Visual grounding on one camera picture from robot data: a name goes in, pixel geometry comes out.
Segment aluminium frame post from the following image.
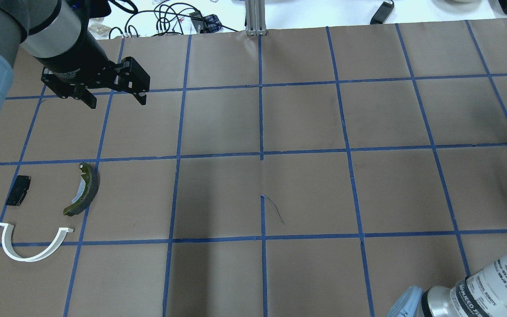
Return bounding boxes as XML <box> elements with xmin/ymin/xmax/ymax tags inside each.
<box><xmin>245</xmin><ymin>0</ymin><xmax>267</xmax><ymax>36</ymax></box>

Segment black brake pad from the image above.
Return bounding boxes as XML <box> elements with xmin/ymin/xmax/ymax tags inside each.
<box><xmin>5</xmin><ymin>175</ymin><xmax>31</xmax><ymax>206</ymax></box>

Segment white curved plastic part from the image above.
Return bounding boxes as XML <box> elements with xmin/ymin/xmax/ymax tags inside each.
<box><xmin>0</xmin><ymin>222</ymin><xmax>74</xmax><ymax>263</ymax></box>

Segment green brake shoe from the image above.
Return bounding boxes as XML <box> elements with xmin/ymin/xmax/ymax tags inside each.
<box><xmin>63</xmin><ymin>162</ymin><xmax>100</xmax><ymax>217</ymax></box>

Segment black power adapter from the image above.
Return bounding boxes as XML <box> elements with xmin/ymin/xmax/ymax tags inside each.
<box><xmin>370</xmin><ymin>0</ymin><xmax>395</xmax><ymax>25</ymax></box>

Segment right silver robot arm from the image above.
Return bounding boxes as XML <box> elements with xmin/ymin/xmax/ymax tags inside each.
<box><xmin>388</xmin><ymin>253</ymin><xmax>507</xmax><ymax>317</ymax></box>

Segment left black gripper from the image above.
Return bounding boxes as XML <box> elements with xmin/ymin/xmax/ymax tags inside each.
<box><xmin>41</xmin><ymin>42</ymin><xmax>151</xmax><ymax>110</ymax></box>

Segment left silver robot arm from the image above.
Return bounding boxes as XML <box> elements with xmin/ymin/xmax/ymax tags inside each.
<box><xmin>0</xmin><ymin>0</ymin><xmax>151</xmax><ymax>111</ymax></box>

